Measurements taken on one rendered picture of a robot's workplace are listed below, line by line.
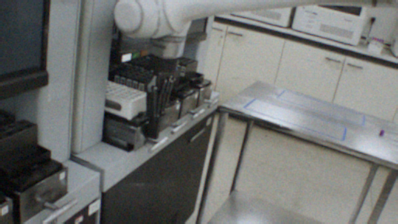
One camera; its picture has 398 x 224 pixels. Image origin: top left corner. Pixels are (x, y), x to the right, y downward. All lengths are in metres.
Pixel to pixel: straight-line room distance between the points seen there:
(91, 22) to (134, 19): 0.17
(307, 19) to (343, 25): 0.29
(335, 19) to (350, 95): 0.62
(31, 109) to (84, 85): 0.15
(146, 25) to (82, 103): 0.29
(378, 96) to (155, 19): 2.66
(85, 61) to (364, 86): 2.62
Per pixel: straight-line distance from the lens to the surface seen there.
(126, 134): 1.04
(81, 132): 0.98
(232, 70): 3.38
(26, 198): 0.75
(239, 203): 1.76
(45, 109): 0.84
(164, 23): 0.78
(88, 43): 0.90
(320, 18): 3.19
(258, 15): 3.27
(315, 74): 3.22
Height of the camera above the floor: 1.23
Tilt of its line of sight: 21 degrees down
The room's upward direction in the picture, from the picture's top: 11 degrees clockwise
